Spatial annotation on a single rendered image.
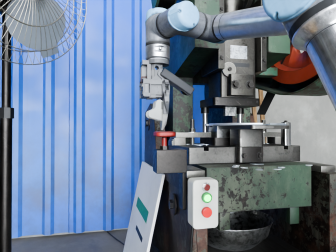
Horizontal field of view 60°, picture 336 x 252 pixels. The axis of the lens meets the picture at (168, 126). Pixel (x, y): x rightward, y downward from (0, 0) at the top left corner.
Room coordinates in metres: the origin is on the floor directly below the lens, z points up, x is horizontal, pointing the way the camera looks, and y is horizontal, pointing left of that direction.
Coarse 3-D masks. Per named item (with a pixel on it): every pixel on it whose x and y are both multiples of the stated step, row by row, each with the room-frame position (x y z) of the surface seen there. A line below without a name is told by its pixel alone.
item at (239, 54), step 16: (224, 48) 1.11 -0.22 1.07; (240, 48) 1.12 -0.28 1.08; (224, 64) 1.09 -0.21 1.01; (240, 64) 1.12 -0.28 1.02; (208, 80) 1.22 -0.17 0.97; (224, 80) 1.11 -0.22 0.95; (240, 80) 1.09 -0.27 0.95; (208, 96) 1.22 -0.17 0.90; (224, 96) 1.11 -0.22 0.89; (240, 96) 1.12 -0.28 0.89
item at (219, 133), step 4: (208, 128) 1.22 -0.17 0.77; (212, 128) 1.18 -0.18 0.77; (216, 128) 1.14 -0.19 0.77; (212, 132) 1.18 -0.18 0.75; (216, 132) 1.14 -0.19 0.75; (220, 132) 1.14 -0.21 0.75; (224, 132) 1.14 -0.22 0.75; (228, 132) 1.15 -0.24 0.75; (212, 136) 1.18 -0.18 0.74; (216, 136) 1.14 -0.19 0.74; (220, 136) 1.14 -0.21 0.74; (224, 136) 1.14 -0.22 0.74; (228, 136) 1.15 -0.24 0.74
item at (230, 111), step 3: (225, 108) 1.18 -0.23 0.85; (228, 108) 1.18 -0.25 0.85; (231, 108) 1.18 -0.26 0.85; (234, 108) 1.18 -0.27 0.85; (225, 111) 1.18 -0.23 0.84; (228, 111) 1.18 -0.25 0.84; (231, 111) 1.18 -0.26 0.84; (234, 111) 1.18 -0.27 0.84; (225, 114) 1.18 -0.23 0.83; (228, 114) 1.18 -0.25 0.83; (231, 114) 1.18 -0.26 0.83; (234, 114) 1.18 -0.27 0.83
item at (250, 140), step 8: (224, 128) 1.08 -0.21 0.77; (232, 128) 1.02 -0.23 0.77; (240, 128) 0.96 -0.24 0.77; (248, 128) 0.91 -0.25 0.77; (256, 128) 0.90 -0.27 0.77; (264, 128) 0.91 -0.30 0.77; (272, 128) 0.91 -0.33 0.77; (280, 128) 0.92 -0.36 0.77; (288, 128) 0.93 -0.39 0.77; (232, 136) 1.06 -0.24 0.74; (240, 136) 1.02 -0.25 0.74; (248, 136) 1.03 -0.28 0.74; (256, 136) 1.03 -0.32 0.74; (232, 144) 1.06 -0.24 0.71; (240, 144) 1.02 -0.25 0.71; (248, 144) 1.03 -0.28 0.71; (256, 144) 1.03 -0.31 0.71; (240, 152) 1.02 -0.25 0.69; (248, 152) 1.03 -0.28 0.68; (256, 152) 1.03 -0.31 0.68; (240, 160) 1.02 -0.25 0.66; (248, 160) 1.03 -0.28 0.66; (256, 160) 1.03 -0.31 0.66
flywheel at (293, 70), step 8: (288, 56) 1.40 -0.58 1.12; (296, 56) 1.34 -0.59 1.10; (304, 56) 1.29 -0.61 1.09; (280, 64) 1.44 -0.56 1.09; (288, 64) 1.40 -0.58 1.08; (296, 64) 1.34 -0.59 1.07; (304, 64) 1.29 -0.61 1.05; (312, 64) 1.19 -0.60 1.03; (280, 72) 1.40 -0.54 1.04; (288, 72) 1.34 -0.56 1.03; (296, 72) 1.29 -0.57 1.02; (304, 72) 1.24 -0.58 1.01; (312, 72) 1.19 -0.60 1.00; (280, 80) 1.40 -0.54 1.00; (288, 80) 1.34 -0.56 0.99; (296, 80) 1.29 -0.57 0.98; (304, 80) 1.24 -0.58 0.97; (312, 80) 1.23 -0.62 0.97
